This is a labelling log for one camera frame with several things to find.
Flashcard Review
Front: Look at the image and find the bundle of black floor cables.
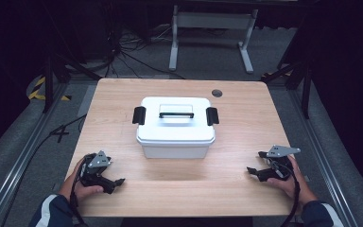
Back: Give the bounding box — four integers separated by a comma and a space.
102, 23, 187, 80

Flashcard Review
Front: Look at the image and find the white box lid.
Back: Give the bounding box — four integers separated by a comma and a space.
135, 96, 216, 147

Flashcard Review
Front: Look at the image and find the yellow floor tape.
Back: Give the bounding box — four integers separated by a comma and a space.
27, 76, 73, 102

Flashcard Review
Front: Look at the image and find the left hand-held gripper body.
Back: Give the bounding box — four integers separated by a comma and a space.
78, 149, 115, 194

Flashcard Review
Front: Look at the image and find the person's left hand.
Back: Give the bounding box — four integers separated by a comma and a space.
58, 156, 105, 203

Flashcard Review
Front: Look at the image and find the hand-held gripper cable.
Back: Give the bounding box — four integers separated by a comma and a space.
266, 157, 302, 227
69, 157, 88, 227

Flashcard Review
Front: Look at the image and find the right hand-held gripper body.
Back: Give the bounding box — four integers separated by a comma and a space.
258, 144, 302, 183

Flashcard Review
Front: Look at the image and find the black metal stand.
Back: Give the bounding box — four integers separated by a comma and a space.
41, 0, 102, 114
260, 58, 315, 120

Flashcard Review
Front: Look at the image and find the white metal desk frame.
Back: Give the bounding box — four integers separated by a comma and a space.
168, 4, 260, 75

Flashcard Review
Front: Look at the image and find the person's right hand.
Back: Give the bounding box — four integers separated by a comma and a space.
266, 154, 318, 206

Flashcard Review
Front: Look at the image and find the white plastic storage box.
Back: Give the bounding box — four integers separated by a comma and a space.
136, 138, 216, 160

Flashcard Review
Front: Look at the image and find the long black floor cable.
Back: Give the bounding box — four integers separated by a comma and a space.
0, 113, 88, 227

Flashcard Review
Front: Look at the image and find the right hand-held gripper cable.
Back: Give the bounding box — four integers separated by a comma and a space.
266, 157, 302, 227

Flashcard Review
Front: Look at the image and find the black lid handle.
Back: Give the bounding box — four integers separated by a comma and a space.
158, 111, 196, 120

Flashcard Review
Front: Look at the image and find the aluminium floor rail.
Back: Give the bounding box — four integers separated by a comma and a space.
0, 80, 70, 227
286, 88, 358, 227

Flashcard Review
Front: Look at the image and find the left hand-held gripper cable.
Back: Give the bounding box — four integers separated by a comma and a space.
69, 157, 88, 227

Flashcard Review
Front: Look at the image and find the black box latch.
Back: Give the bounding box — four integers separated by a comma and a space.
131, 105, 147, 126
205, 106, 220, 127

